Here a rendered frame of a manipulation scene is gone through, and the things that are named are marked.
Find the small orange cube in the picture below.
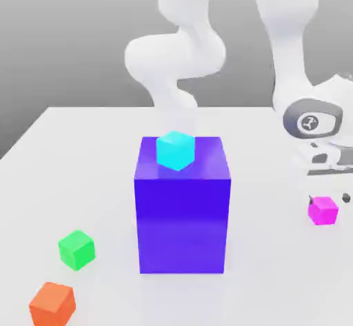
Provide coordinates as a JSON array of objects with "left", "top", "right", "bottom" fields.
[{"left": 28, "top": 281, "right": 77, "bottom": 326}]

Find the small green cube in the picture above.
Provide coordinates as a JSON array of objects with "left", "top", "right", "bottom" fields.
[{"left": 57, "top": 230, "right": 97, "bottom": 272}]

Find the small magenta cube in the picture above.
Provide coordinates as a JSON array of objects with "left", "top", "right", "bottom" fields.
[{"left": 307, "top": 196, "right": 339, "bottom": 227}]

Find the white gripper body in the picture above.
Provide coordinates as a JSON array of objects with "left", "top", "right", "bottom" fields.
[{"left": 305, "top": 166, "right": 353, "bottom": 192}]

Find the small cyan cube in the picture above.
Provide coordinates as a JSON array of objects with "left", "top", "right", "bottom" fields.
[{"left": 155, "top": 130, "right": 196, "bottom": 172}]

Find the large purple box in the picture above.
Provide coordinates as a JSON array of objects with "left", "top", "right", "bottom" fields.
[{"left": 134, "top": 136, "right": 232, "bottom": 275}]

